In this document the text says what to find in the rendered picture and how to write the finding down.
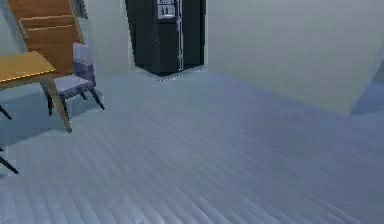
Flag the yellow wooden table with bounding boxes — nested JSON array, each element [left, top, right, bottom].
[[0, 50, 73, 134]]

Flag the brown wooden cupboard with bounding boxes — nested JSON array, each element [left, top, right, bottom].
[[6, 0, 85, 78]]

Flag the black fridge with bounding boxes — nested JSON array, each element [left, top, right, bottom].
[[124, 0, 208, 77]]

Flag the purple chair black legs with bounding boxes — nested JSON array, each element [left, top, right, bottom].
[[45, 42, 106, 117]]

